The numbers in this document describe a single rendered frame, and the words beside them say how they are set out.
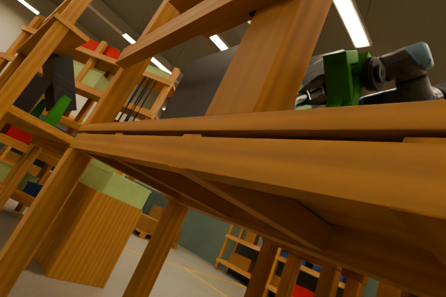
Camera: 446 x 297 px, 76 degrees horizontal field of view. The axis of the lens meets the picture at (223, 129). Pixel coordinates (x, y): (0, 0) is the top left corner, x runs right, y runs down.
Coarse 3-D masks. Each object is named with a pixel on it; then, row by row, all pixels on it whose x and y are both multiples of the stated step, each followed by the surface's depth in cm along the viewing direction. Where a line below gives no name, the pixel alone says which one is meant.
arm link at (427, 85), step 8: (408, 80) 75; (416, 80) 74; (424, 80) 74; (400, 88) 77; (408, 88) 76; (416, 88) 75; (424, 88) 74; (384, 96) 83; (392, 96) 80; (400, 96) 78; (408, 96) 76; (416, 96) 75; (424, 96) 74; (432, 96) 74
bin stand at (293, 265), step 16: (272, 256) 119; (288, 256) 133; (304, 256) 106; (256, 272) 117; (288, 272) 129; (336, 272) 98; (352, 272) 113; (256, 288) 113; (288, 288) 126; (320, 288) 97; (336, 288) 98; (352, 288) 109
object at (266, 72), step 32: (288, 0) 61; (320, 0) 62; (256, 32) 63; (288, 32) 55; (320, 32) 62; (256, 64) 56; (288, 64) 55; (128, 96) 139; (224, 96) 58; (256, 96) 50; (288, 96) 55
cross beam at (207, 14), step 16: (208, 0) 83; (224, 0) 73; (240, 0) 69; (256, 0) 67; (272, 0) 65; (192, 16) 86; (208, 16) 78; (224, 16) 76; (240, 16) 73; (160, 32) 103; (176, 32) 92; (192, 32) 88; (128, 48) 129; (144, 48) 110; (160, 48) 105; (128, 64) 129
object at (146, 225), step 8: (152, 208) 731; (160, 208) 715; (144, 216) 648; (152, 216) 716; (160, 216) 707; (136, 224) 648; (144, 224) 637; (152, 224) 638; (144, 232) 623; (152, 232) 642; (176, 240) 702; (176, 248) 703
